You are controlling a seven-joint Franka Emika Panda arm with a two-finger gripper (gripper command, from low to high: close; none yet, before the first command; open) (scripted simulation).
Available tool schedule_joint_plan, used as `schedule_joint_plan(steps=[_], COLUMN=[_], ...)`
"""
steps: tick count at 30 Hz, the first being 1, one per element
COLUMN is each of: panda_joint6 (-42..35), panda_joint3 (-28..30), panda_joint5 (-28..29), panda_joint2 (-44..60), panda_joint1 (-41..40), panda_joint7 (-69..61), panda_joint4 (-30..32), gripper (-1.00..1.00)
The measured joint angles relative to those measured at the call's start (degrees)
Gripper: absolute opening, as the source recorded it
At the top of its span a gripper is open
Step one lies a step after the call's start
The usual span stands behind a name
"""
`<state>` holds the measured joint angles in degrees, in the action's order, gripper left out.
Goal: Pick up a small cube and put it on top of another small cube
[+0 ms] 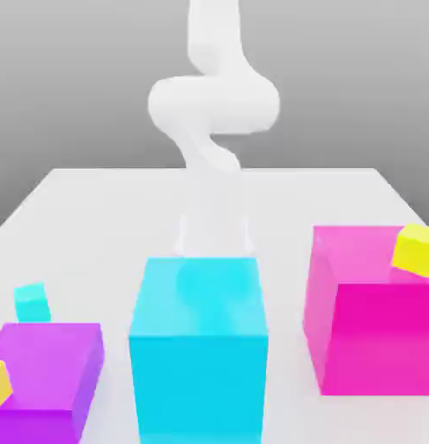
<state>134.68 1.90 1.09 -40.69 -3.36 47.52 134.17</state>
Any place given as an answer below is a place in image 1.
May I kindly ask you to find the small cyan cube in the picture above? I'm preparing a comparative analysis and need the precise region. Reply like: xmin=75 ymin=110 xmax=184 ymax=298
xmin=12 ymin=281 xmax=52 ymax=324

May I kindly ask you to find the large cyan box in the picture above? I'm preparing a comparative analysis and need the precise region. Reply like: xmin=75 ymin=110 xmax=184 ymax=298
xmin=127 ymin=257 xmax=270 ymax=444

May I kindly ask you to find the large pink box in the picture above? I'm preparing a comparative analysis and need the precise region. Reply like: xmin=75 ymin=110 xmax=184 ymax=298
xmin=302 ymin=225 xmax=429 ymax=397

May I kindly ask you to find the large purple box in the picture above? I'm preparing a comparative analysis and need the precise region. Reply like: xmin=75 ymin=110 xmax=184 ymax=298
xmin=0 ymin=322 xmax=106 ymax=444

